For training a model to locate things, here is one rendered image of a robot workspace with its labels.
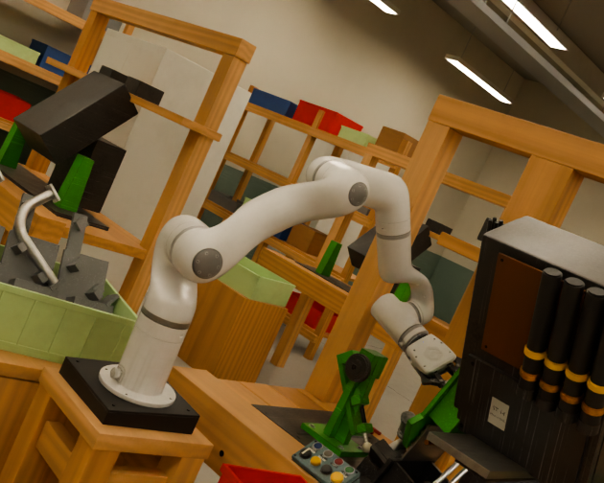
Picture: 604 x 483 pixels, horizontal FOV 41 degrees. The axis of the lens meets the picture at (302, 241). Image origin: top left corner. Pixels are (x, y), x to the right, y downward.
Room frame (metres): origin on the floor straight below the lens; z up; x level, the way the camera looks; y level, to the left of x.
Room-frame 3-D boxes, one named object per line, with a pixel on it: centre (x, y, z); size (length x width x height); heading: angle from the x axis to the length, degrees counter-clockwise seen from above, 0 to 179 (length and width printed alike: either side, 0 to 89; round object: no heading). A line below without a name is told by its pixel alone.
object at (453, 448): (1.80, -0.61, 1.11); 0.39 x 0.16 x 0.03; 140
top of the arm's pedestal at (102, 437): (1.86, 0.21, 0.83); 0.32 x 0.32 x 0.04; 43
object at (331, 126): (8.30, 0.24, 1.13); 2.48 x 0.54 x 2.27; 46
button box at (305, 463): (1.83, -0.27, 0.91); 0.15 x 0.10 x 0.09; 50
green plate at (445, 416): (1.93, -0.51, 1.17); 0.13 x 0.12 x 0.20; 50
